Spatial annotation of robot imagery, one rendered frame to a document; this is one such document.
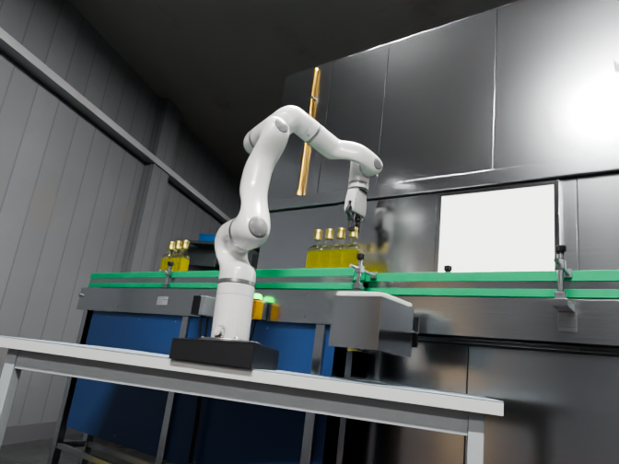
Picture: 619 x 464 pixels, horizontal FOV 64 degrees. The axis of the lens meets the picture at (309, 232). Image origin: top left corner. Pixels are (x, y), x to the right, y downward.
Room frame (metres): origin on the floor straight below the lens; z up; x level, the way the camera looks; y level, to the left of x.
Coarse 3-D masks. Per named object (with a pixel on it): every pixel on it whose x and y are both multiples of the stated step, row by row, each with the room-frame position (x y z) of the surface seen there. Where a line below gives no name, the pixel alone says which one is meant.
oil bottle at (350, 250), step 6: (348, 246) 1.88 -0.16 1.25; (354, 246) 1.87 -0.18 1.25; (348, 252) 1.88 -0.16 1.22; (354, 252) 1.87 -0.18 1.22; (342, 258) 1.89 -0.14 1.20; (348, 258) 1.88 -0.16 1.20; (354, 258) 1.87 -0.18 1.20; (342, 264) 1.89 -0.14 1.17; (348, 264) 1.87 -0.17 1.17; (354, 264) 1.87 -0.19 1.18
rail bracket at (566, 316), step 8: (560, 248) 1.30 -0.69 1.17; (560, 256) 1.30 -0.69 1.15; (560, 264) 1.29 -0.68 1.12; (560, 272) 1.30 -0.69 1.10; (568, 272) 1.37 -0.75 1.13; (560, 280) 1.30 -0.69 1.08; (560, 288) 1.30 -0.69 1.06; (560, 296) 1.30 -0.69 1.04; (552, 304) 1.30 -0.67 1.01; (560, 304) 1.29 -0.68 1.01; (568, 304) 1.29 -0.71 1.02; (560, 312) 1.38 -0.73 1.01; (568, 312) 1.37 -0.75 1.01; (576, 312) 1.36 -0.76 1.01; (560, 320) 1.38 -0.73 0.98; (568, 320) 1.37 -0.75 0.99; (576, 320) 1.36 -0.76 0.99; (560, 328) 1.38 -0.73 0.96; (568, 328) 1.37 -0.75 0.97; (576, 328) 1.36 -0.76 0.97
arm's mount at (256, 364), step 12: (180, 348) 1.50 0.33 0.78; (192, 348) 1.49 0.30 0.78; (204, 348) 1.48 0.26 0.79; (216, 348) 1.47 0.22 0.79; (228, 348) 1.46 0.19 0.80; (240, 348) 1.45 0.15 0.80; (252, 348) 1.44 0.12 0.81; (264, 348) 1.54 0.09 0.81; (192, 360) 1.49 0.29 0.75; (204, 360) 1.48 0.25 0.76; (216, 360) 1.47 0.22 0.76; (228, 360) 1.46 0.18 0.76; (240, 360) 1.45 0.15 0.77; (252, 360) 1.45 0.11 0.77; (264, 360) 1.55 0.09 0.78; (276, 360) 1.67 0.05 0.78
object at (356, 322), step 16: (336, 304) 1.53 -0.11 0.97; (352, 304) 1.49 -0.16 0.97; (368, 304) 1.46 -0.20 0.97; (384, 304) 1.45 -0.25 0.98; (400, 304) 1.53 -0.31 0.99; (336, 320) 1.52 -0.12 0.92; (352, 320) 1.49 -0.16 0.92; (368, 320) 1.46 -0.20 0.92; (384, 320) 1.45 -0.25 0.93; (400, 320) 1.53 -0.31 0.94; (416, 320) 1.65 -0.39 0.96; (336, 336) 1.52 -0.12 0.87; (352, 336) 1.49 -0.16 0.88; (368, 336) 1.45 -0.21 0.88; (384, 336) 1.46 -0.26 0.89; (400, 336) 1.54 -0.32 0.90; (416, 336) 1.65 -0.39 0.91; (368, 352) 1.63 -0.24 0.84; (384, 352) 1.49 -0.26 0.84; (400, 352) 1.54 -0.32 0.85
